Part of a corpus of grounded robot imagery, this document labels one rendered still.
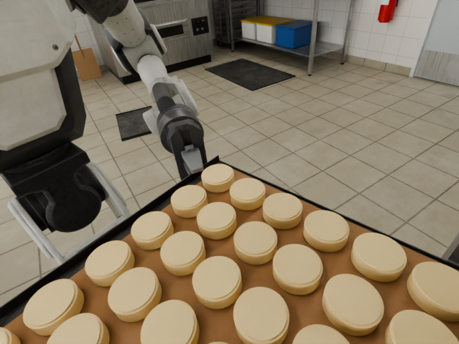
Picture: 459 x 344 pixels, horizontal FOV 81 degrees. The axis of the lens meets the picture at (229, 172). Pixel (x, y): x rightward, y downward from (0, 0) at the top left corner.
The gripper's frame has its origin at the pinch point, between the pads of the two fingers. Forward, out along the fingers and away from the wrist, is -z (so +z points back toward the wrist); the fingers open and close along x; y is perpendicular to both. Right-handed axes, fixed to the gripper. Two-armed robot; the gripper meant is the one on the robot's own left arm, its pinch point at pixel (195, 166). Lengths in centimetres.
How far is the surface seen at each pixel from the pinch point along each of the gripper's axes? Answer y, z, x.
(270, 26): 183, 350, -48
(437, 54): 294, 178, -69
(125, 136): -37, 206, -92
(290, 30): 193, 311, -48
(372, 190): 114, 58, -95
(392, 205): 115, 43, -96
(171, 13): 52, 384, -18
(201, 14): 96, 395, -25
